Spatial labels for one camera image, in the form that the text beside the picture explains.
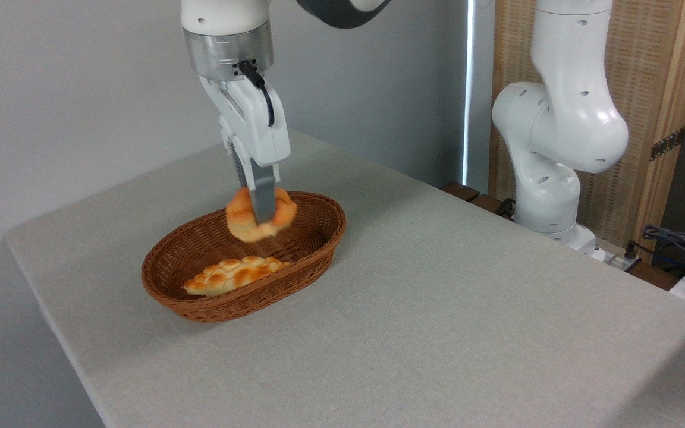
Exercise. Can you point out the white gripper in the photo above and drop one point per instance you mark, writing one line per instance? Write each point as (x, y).
(256, 128)

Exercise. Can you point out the orange croissant bread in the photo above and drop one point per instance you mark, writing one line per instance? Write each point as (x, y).
(239, 221)

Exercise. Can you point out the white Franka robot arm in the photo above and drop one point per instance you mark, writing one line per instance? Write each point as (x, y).
(556, 137)

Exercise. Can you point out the braided golden bread loaf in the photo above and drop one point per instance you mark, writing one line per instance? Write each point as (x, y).
(229, 274)

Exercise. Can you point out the brown wicker basket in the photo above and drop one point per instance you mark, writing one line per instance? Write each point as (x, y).
(200, 249)

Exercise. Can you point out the brown wooden base board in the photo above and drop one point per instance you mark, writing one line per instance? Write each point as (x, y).
(460, 191)

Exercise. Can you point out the grey tablecloth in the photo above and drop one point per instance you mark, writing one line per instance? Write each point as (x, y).
(437, 309)

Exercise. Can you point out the wooden woven folding screen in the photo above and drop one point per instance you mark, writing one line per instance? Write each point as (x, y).
(646, 71)

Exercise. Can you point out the metal screen hinge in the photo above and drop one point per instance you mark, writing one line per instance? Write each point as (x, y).
(668, 144)

